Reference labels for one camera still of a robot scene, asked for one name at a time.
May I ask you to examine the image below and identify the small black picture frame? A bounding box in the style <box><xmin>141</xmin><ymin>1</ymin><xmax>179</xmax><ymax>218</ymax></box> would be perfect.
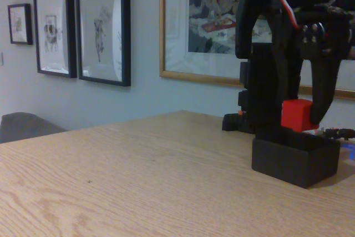
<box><xmin>7</xmin><ymin>3</ymin><xmax>33</xmax><ymax>46</ymax></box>

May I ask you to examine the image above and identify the big gold framed painting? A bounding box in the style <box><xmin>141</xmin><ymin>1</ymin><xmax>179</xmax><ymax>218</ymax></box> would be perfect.
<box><xmin>159</xmin><ymin>0</ymin><xmax>355</xmax><ymax>101</ymax></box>

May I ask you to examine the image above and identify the large black picture frame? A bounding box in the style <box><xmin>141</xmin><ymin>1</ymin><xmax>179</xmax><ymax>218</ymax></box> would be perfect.
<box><xmin>75</xmin><ymin>0</ymin><xmax>131</xmax><ymax>87</ymax></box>

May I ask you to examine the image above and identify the white cable connector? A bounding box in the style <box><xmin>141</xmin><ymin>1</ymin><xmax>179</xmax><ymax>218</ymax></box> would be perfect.
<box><xmin>303</xmin><ymin>128</ymin><xmax>324</xmax><ymax>137</ymax></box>

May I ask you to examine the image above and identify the medium black picture frame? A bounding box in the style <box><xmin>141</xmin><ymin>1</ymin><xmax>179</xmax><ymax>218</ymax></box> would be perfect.
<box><xmin>33</xmin><ymin>0</ymin><xmax>78</xmax><ymax>79</ymax></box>

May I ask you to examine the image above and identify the red cube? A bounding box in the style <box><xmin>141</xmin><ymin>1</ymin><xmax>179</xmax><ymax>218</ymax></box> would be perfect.
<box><xmin>281</xmin><ymin>98</ymin><xmax>315</xmax><ymax>133</ymax></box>

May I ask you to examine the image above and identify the black box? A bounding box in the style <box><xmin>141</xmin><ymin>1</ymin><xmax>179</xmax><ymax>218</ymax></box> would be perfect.
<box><xmin>251</xmin><ymin>130</ymin><xmax>341</xmax><ymax>189</ymax></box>

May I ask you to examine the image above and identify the red white servo cable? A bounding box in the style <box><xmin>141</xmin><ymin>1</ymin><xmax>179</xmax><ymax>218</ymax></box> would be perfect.
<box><xmin>265</xmin><ymin>0</ymin><xmax>302</xmax><ymax>29</ymax></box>

